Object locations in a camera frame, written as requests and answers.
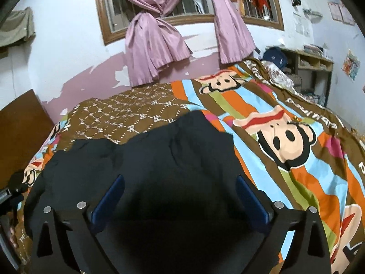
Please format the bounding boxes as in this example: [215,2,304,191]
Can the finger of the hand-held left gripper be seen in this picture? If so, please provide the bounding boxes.
[8,171,29,196]

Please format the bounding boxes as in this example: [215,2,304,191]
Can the person's left hand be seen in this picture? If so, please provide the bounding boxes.
[8,225,22,249]

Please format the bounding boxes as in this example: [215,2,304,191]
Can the narrow pink curtain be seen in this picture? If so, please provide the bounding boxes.
[203,0,256,64]

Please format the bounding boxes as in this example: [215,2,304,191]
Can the wooden cubby shelf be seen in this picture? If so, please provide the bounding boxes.
[278,45,335,107]

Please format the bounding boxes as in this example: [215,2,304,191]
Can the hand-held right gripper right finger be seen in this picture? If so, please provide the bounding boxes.
[235,175,332,274]

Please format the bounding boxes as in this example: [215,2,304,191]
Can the wooden barred window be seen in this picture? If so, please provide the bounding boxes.
[94,0,285,46]

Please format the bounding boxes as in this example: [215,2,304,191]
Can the grey hanging cloth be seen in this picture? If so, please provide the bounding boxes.
[0,7,36,48]

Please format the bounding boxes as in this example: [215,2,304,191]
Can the white wall paper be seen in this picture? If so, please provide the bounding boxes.
[294,13,313,37]

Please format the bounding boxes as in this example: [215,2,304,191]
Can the brown wooden headboard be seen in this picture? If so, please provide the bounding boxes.
[0,89,55,189]

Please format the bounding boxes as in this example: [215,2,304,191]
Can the dark blue bag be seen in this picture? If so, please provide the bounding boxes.
[262,47,288,69]

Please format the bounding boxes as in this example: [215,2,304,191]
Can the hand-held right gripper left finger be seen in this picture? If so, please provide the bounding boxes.
[30,175,125,274]

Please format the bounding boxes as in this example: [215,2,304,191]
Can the pink wall certificate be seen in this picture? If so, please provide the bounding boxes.
[341,4,356,25]
[328,1,343,21]

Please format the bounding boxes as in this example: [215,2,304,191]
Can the floral pillow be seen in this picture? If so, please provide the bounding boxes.
[264,63,297,91]

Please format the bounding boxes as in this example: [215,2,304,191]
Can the wide pink curtain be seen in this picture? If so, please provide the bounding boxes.
[115,0,193,87]

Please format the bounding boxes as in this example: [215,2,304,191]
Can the colourful wall drawing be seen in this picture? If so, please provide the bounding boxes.
[342,50,360,81]

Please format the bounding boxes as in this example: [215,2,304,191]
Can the black puffer jacket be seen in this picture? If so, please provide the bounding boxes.
[24,111,286,274]

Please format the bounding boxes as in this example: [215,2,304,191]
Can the cartoon monkey printed blanket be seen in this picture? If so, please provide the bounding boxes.
[17,58,365,274]

